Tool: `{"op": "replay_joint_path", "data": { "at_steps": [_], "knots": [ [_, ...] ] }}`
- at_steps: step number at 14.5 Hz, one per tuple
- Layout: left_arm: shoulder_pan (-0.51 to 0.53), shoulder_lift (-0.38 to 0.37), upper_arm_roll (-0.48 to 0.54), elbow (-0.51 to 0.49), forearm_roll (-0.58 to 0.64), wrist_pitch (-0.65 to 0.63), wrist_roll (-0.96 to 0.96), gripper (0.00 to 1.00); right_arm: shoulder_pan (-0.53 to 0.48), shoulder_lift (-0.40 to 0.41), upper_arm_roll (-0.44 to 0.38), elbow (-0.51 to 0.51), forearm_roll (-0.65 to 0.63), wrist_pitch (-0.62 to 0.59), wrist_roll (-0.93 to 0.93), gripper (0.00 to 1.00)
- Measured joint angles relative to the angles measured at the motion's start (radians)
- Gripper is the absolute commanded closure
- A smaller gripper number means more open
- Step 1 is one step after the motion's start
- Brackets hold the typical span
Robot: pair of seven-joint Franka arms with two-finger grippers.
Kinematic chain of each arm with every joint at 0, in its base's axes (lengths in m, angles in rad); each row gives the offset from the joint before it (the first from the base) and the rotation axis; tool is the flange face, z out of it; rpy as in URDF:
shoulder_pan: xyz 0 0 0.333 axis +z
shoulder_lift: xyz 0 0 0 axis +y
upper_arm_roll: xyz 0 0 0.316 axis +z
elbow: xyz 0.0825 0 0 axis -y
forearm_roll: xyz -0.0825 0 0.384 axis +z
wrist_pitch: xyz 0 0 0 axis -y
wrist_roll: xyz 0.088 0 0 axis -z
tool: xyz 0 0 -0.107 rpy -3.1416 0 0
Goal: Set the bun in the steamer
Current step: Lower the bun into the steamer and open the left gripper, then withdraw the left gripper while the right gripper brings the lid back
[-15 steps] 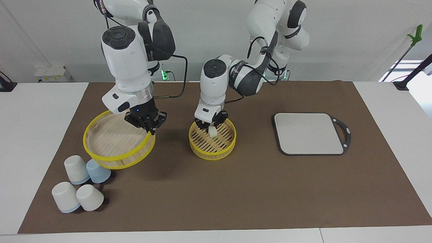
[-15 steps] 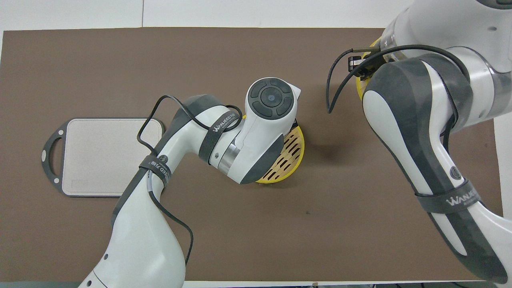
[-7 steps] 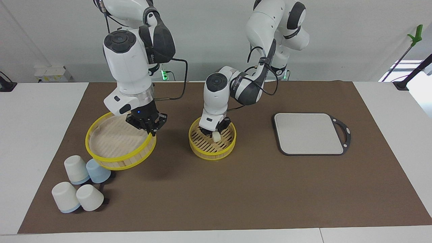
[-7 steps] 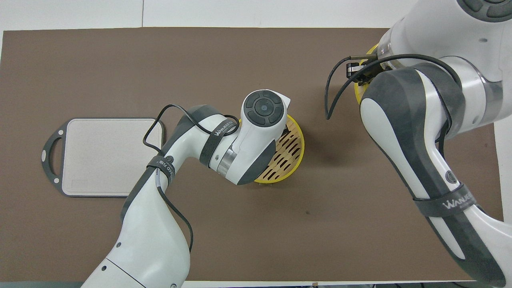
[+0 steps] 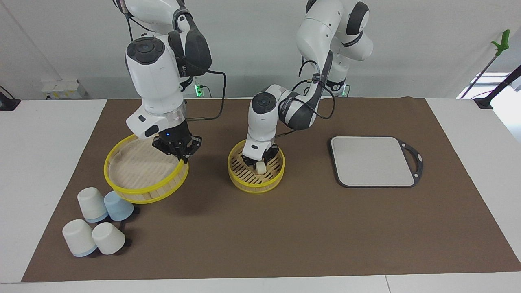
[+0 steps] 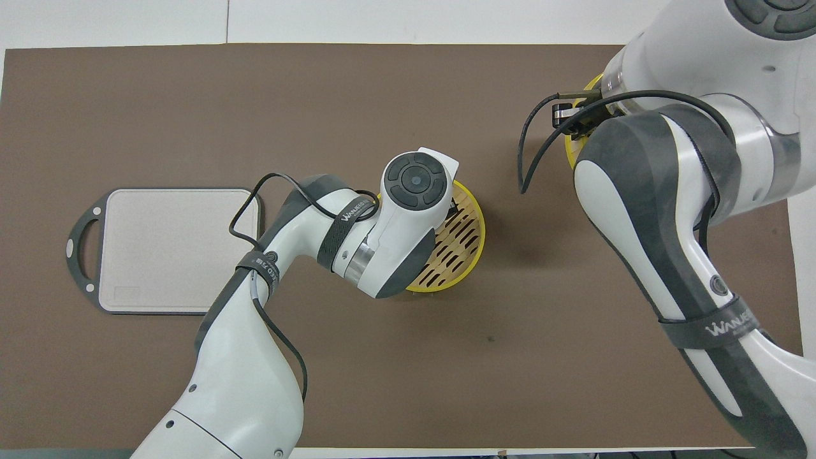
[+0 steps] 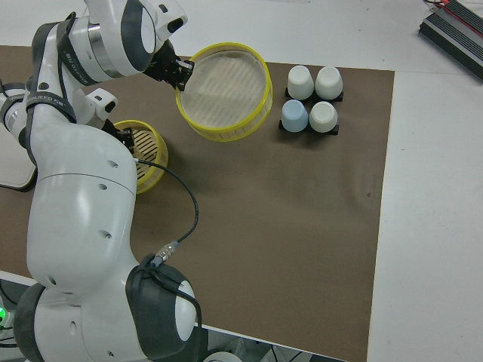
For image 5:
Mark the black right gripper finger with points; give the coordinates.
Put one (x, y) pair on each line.
(187, 157)
(180, 157)

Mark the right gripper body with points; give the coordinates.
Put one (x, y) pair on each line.
(171, 130)

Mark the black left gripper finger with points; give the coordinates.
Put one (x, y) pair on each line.
(272, 158)
(249, 161)

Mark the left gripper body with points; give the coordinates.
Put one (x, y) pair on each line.
(260, 149)

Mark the white steamed bun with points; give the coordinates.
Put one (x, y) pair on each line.
(261, 167)

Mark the yellow bamboo steamer lid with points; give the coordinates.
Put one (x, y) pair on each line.
(138, 171)

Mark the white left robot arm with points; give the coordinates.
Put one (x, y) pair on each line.
(264, 118)

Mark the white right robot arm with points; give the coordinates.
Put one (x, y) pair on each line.
(156, 77)

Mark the yellow bamboo steamer base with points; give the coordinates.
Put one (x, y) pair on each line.
(256, 185)

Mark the brown table mat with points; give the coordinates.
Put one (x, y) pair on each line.
(260, 236)

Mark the light blue plastic cup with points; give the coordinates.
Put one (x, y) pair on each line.
(119, 209)

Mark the grey cutting board dark rim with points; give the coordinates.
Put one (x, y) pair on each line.
(366, 162)

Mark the white plastic cup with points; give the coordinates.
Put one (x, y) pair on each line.
(108, 239)
(78, 238)
(91, 203)

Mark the white power strip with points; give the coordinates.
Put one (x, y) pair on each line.
(63, 88)

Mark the black table clamp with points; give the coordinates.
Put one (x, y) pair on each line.
(8, 103)

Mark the green tipped pole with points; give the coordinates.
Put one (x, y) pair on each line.
(504, 42)

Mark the black camera stand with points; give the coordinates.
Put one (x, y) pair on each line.
(484, 101)

